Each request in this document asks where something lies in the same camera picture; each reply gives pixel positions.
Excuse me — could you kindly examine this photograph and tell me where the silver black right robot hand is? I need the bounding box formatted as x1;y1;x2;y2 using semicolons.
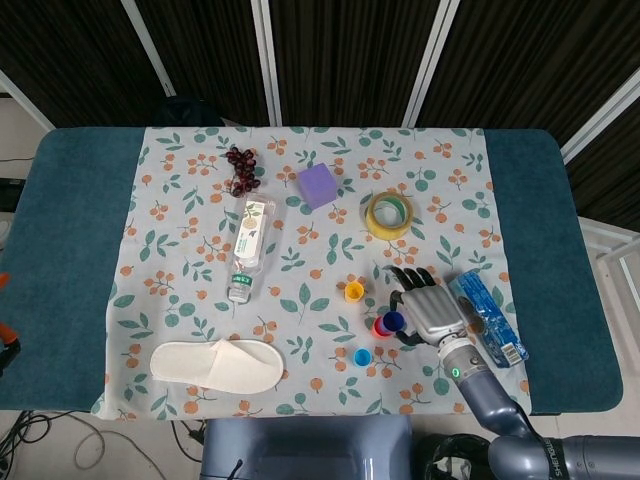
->
383;266;469;347

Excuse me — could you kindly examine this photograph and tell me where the blue biscuit package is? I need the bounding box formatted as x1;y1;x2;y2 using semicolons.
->
446;271;530;369

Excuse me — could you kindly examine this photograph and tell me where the yellow packing tape roll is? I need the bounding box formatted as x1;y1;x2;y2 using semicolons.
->
363;190;416;240

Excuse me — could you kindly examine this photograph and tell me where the floral print tablecloth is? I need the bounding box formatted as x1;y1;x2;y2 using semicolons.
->
91;125;532;421

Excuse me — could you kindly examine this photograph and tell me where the black plastic bag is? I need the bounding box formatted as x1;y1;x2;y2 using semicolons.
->
417;433;501;480

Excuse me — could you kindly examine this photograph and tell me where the purple foam cube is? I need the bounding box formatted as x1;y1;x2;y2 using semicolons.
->
297;162;339;211

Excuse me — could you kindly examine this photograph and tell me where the blue-grey robot torso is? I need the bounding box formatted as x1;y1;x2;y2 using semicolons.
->
199;415;416;480

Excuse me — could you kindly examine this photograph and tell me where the white metal rack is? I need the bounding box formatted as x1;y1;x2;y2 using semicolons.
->
579;214;640;321

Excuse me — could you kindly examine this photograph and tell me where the clear plastic water bottle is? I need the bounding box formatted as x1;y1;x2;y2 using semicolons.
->
227;195;278;304

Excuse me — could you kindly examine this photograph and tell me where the white cloth slipper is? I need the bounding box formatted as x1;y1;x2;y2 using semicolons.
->
149;338;285;395

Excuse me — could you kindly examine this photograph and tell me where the dark red grape bunch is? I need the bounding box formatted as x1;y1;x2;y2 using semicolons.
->
225;147;261;197

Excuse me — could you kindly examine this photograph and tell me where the dark padded chair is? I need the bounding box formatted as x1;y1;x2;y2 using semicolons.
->
152;97;226;129

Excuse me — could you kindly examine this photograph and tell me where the teal table cover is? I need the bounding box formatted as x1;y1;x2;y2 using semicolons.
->
0;127;624;416

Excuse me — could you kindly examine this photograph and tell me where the orange black clamp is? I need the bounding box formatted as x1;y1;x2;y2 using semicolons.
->
0;271;22;377

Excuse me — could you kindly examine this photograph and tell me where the white screen frame post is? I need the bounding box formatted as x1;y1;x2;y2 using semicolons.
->
0;69;56;132
559;74;640;164
119;0;177;99
251;0;285;126
401;0;461;129

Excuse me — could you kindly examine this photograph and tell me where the grey floor cable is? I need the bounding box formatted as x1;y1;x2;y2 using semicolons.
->
72;419;169;480

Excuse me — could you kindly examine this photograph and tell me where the black floor cable bundle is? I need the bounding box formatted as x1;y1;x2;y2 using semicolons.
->
0;409;54;480

